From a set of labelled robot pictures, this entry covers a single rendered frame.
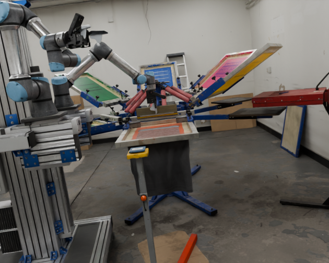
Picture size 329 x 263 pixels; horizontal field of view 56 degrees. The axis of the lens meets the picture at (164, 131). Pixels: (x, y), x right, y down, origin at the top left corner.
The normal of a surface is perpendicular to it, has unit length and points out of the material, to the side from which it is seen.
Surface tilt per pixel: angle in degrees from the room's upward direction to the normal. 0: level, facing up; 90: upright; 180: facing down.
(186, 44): 90
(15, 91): 98
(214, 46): 90
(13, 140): 90
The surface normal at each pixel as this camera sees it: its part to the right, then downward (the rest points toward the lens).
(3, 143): 0.08, 0.18
